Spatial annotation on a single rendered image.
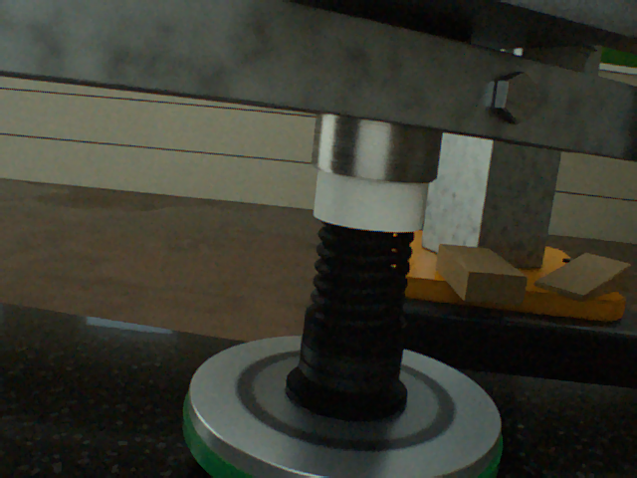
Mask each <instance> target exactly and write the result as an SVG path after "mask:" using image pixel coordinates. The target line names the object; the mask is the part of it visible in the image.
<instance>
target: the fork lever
mask: <svg viewBox="0 0 637 478"><path fill-rule="evenodd" d="M0 76H1V77H8V78H14V79H21V80H26V79H29V80H35V81H42V82H49V83H55V84H60V83H63V84H70V85H77V86H84V87H91V88H96V87H98V88H105V89H112V90H119V91H127V92H134V93H136V92H141V93H148V94H155V95H163V96H170V97H177V98H184V99H188V98H192V99H199V100H206V101H213V102H221V103H229V104H236V105H244V106H251V107H260V108H267V109H274V110H282V111H289V112H298V113H305V114H313V115H319V114H326V115H334V116H341V117H349V118H356V119H364V120H379V121H386V122H391V123H393V124H401V125H408V126H416V127H424V128H431V129H439V130H442V131H443V133H448V134H455V135H463V136H471V137H478V138H485V139H488V140H492V141H501V142H508V143H515V144H522V145H529V146H534V147H537V148H544V149H551V150H558V151H565V152H574V151H575V152H582V154H589V155H596V156H603V157H609V158H616V159H624V160H630V161H633V162H637V87H635V86H631V85H627V84H624V83H622V82H618V81H614V80H609V79H606V78H602V77H597V76H593V75H591V74H588V73H584V72H580V71H576V70H572V69H568V68H563V67H561V66H559V65H555V64H551V63H547V62H542V61H538V60H534V59H530V58H529V57H525V56H521V55H516V54H512V53H506V52H502V51H498V50H497V49H493V48H489V47H485V46H480V45H476V44H472V43H467V42H463V41H462V40H457V39H453V38H449V37H444V36H440V35H436V34H431V33H426V32H421V31H418V30H417V29H413V28H408V27H404V26H399V25H394V24H390V23H386V22H381V21H377V20H371V19H367V18H363V17H358V16H354V15H349V14H344V13H340V12H336V11H331V10H326V9H322V8H318V7H314V6H309V5H304V4H300V3H295V2H291V1H286V0H0Z"/></svg>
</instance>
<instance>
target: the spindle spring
mask: <svg viewBox="0 0 637 478"><path fill-rule="evenodd" d="M320 222H321V223H322V225H325V226H324V227H322V228H321V229H320V230H319V231H318V237H319V239H320V240H321V241H322V242H321V243H319V244H318V246H317V251H318V255H319V256H320V258H318V259H317V260H316V263H315V268H316V270H317V271H318V273H317V274H316V275H315V277H314V278H313V284H315V287H316V289H315V290H312V294H311V298H312V301H314V302H315V303H316V304H317V305H318V306H319V307H321V308H323V309H325V310H328V311H332V312H336V313H341V314H348V315H358V316H376V315H384V314H388V315H386V316H383V317H378V318H370V319H351V318H343V317H342V316H341V317H338V316H337V315H334V314H330V313H327V312H325V311H323V310H318V311H316V313H315V318H317V319H319V320H320V321H323V322H325V323H327V324H331V325H335V326H338V327H343V328H349V329H355V330H385V329H388V328H392V327H395V326H397V325H398V324H399V323H400V321H401V320H402V317H403V314H404V312H403V309H402V306H403V305H404V303H405V293H404V291H405V290H406V288H408V283H409V281H408V279H407V277H405V276H407V275H408V274H409V273H410V263H409V261H408V260H410V258H411V256H412V253H413V251H412V248H411V246H410V244H411V243H412V242H413V241H414V231H413V232H382V231H370V230H362V229H354V228H348V227H343V226H338V225H333V223H330V222H325V221H322V220H320ZM339 230H345V231H352V232H364V233H396V234H398V235H391V236H362V235H351V234H344V233H338V232H339ZM337 246H338V247H345V248H353V249H365V250H390V249H396V250H397V251H393V250H392V252H384V253H379V254H365V252H352V251H345V250H339V249H337ZM335 263H340V264H346V265H354V266H368V267H380V266H390V268H387V270H354V269H347V267H340V266H336V265H335ZM392 265H395V266H396V267H393V266H392ZM333 279H336V280H341V281H347V282H356V284H361V283H385V282H387V284H386V286H379V287H360V286H349V285H342V284H337V283H336V282H334V281H333ZM393 281H394V282H393ZM332 295H335V296H339V297H345V298H351V299H352V300H353V299H383V298H385V300H384V301H382V302H377V303H355V302H347V301H341V300H336V299H335V298H333V297H330V296H332ZM392 297H393V298H392ZM389 313H390V314H389Z"/></svg>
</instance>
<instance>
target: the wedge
mask: <svg viewBox="0 0 637 478"><path fill-rule="evenodd" d="M631 268H632V266H631V264H627V263H623V262H619V261H614V260H611V259H607V258H603V257H599V256H595V255H591V254H588V253H585V254H583V255H581V256H580V257H578V258H576V259H574V260H572V261H570V262H568V263H566V264H564V265H562V266H561V267H559V268H557V269H555V270H553V271H551V273H549V274H547V275H545V276H543V277H542V278H540V279H538V280H536V281H534V282H533V284H534V286H535V287H538V288H542V289H545V290H548V291H551V292H555V293H558V294H561V295H564V296H566V297H570V298H572V299H575V300H578V301H585V300H589V299H593V298H597V297H600V296H604V295H606V294H607V293H611V292H614V291H618V290H622V289H626V288H627V286H628V282H629V277H630V272H631Z"/></svg>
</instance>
